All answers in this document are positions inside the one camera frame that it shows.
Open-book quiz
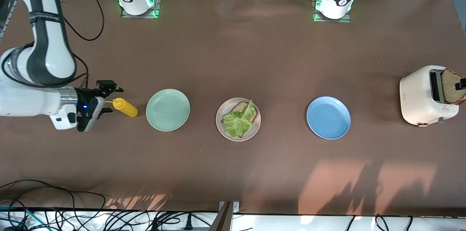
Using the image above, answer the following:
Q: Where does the brown bread slice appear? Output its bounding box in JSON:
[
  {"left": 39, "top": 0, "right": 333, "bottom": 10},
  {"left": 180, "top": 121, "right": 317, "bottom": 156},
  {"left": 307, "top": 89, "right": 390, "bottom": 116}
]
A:
[
  {"left": 230, "top": 102, "right": 258, "bottom": 138},
  {"left": 442, "top": 69, "right": 466, "bottom": 105}
]

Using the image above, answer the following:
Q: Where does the yellow mustard squeeze bottle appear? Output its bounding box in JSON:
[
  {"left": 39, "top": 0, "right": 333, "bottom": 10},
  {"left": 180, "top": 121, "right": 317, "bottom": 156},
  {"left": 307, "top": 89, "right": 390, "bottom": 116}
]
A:
[{"left": 106, "top": 98, "right": 139, "bottom": 118}]

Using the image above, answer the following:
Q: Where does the green lettuce leaf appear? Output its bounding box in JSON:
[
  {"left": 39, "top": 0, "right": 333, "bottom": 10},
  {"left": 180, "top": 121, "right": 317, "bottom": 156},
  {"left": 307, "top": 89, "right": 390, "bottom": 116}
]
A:
[{"left": 222, "top": 100, "right": 255, "bottom": 137}]

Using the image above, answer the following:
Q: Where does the mint green plate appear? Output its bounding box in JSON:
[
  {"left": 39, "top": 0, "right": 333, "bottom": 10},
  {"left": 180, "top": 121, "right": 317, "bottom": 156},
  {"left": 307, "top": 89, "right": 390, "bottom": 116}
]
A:
[{"left": 146, "top": 89, "right": 190, "bottom": 132}]

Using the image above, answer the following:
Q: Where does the beige plate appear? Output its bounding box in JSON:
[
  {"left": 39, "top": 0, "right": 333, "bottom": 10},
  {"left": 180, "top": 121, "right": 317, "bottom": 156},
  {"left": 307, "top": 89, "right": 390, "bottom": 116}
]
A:
[{"left": 216, "top": 98, "right": 261, "bottom": 142}]

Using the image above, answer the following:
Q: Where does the blue plate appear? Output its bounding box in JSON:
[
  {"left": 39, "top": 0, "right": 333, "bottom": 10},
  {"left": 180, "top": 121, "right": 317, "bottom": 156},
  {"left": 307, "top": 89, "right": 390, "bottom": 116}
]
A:
[{"left": 306, "top": 96, "right": 351, "bottom": 140}]

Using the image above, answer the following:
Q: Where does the cream white toaster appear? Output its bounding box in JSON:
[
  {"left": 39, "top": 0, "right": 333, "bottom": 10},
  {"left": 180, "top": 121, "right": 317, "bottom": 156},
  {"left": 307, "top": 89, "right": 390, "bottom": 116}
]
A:
[{"left": 399, "top": 65, "right": 460, "bottom": 127}]

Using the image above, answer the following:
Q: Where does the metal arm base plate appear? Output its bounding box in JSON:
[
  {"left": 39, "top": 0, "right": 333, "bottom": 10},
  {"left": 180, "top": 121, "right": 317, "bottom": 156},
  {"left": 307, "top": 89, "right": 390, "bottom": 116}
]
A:
[
  {"left": 312, "top": 0, "right": 352, "bottom": 23},
  {"left": 121, "top": 0, "right": 161, "bottom": 19}
]

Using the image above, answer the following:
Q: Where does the black looped floor cable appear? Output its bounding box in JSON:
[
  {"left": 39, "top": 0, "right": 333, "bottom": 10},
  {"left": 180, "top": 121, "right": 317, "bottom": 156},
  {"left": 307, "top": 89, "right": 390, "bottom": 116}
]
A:
[{"left": 0, "top": 179, "right": 107, "bottom": 212}]

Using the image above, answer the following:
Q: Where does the teal cable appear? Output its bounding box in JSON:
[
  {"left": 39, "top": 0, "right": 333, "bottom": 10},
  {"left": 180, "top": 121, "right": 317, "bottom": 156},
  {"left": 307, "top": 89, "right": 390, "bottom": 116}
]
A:
[{"left": 0, "top": 205, "right": 37, "bottom": 230}]

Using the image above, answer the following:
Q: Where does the black coiled floor cable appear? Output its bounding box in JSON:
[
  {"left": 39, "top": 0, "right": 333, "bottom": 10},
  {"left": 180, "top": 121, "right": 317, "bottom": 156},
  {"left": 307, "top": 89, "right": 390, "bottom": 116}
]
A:
[{"left": 375, "top": 215, "right": 392, "bottom": 231}]

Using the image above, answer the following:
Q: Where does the grey metal table bracket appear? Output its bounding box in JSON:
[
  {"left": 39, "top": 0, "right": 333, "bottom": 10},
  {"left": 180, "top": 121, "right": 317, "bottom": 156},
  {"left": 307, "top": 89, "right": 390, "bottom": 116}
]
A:
[{"left": 218, "top": 201, "right": 240, "bottom": 231}]

